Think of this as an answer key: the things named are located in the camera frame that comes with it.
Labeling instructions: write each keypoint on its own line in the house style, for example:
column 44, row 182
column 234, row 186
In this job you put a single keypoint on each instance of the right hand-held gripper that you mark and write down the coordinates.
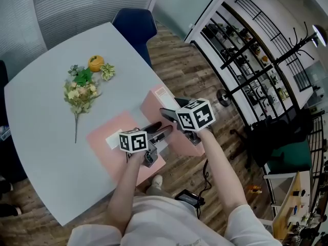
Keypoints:
column 196, row 115

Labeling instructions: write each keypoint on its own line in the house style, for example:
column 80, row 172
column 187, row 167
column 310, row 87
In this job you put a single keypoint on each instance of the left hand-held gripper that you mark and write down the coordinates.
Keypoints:
column 133, row 141

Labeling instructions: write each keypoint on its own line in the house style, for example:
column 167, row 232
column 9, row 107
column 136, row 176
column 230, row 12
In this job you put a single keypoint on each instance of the plain-faced pink file box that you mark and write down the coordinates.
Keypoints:
column 151, row 104

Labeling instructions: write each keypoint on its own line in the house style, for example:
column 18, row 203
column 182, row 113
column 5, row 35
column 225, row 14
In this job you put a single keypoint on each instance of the person's right forearm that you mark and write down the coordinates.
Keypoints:
column 223, row 175

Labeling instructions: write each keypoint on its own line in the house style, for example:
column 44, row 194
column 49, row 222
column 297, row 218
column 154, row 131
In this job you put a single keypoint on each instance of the person's left forearm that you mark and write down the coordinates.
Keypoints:
column 125, row 193

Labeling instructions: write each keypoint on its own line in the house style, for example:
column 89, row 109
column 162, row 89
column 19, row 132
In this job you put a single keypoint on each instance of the black coat rack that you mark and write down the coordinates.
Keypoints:
column 256, row 76

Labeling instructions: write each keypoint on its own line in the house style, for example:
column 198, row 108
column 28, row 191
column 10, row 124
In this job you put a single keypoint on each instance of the black device with screen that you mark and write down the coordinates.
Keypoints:
column 188, row 197

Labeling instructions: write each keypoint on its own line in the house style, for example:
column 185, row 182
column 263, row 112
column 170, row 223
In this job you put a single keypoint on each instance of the artificial flower bouquet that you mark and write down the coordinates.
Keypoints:
column 79, row 96

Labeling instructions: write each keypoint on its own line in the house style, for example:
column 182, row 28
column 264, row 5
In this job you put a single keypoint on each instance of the dark blue chair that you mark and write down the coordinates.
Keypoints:
column 134, row 29

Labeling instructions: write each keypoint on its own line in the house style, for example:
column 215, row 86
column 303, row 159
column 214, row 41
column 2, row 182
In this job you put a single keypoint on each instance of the orange pumpkin ornament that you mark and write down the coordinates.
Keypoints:
column 95, row 64

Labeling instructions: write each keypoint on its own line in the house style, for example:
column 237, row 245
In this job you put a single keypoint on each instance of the person's white shirt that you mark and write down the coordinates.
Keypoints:
column 174, row 224

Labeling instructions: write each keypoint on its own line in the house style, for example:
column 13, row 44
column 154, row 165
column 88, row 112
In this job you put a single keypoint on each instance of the frosted glass door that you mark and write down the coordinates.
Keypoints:
column 179, row 6

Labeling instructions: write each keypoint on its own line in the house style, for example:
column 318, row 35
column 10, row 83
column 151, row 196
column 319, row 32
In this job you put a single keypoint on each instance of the black and green office chair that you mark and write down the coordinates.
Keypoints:
column 279, row 142

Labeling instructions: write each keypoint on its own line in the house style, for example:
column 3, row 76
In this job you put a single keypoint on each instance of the black mesh office chair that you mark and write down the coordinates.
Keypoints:
column 10, row 104

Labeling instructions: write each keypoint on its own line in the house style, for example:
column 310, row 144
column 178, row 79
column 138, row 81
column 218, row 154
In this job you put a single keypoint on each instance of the clear plastic water bottle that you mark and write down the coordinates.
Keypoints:
column 4, row 132

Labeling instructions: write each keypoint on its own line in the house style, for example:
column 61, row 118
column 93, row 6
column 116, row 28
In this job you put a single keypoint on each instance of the white pendant lamp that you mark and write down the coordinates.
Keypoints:
column 319, row 36

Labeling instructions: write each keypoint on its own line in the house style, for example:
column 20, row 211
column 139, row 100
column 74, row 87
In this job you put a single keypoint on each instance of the wooden desk with white frame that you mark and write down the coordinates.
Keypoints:
column 292, row 204

